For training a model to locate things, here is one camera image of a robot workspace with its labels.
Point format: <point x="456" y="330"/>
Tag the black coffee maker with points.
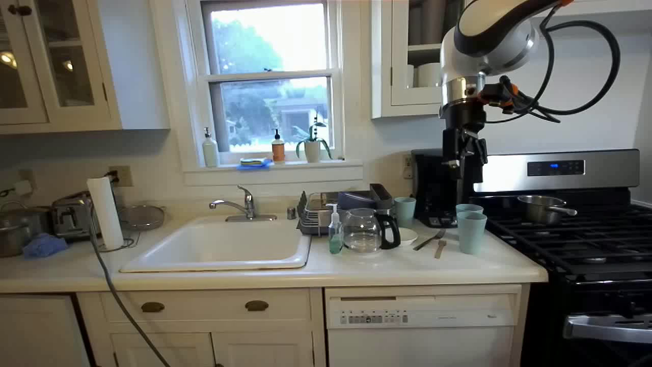
<point x="432" y="188"/>

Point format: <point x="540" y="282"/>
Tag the wooden handled utensil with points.
<point x="440" y="250"/>

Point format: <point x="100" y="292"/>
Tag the orange soap bottle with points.
<point x="278" y="147"/>

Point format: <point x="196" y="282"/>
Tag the white plate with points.
<point x="409" y="236"/>

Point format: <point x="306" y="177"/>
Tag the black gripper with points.
<point x="464" y="149"/>

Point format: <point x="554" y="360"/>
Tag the blue sponge on sill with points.
<point x="253" y="165"/>

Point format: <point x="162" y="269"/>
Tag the metal pot at left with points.
<point x="19" y="227"/>

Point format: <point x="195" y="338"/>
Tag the white bottle on sill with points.
<point x="208" y="149"/>

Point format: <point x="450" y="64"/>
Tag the soap dispenser bottle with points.
<point x="334" y="232"/>

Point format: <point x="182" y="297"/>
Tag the potted plant white pot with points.
<point x="315" y="147"/>

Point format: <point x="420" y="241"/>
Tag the chrome faucet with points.
<point x="248" y="209"/>

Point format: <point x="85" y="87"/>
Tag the white dishwasher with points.
<point x="424" y="328"/>

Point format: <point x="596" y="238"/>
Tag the steel saucepan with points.
<point x="544" y="209"/>

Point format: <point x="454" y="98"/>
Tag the dish drying rack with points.
<point x="315" y="209"/>

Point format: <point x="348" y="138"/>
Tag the glass lid on counter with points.
<point x="143" y="217"/>

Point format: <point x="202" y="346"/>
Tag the silver toaster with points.
<point x="71" y="217"/>

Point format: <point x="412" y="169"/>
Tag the grey cup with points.
<point x="405" y="211"/>
<point x="471" y="230"/>
<point x="469" y="209"/>

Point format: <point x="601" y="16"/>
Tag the black gas stove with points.
<point x="596" y="307"/>

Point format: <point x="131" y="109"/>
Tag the glass coffee carafe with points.
<point x="367" y="232"/>

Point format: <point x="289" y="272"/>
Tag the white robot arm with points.
<point x="490" y="39"/>

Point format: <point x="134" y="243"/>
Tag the blue cloth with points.
<point x="44" y="246"/>

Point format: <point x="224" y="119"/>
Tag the grey cup behind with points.
<point x="469" y="209"/>

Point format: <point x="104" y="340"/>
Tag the white kitchen sink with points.
<point x="215" y="246"/>

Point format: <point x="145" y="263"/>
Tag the paper towel roll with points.
<point x="107" y="212"/>

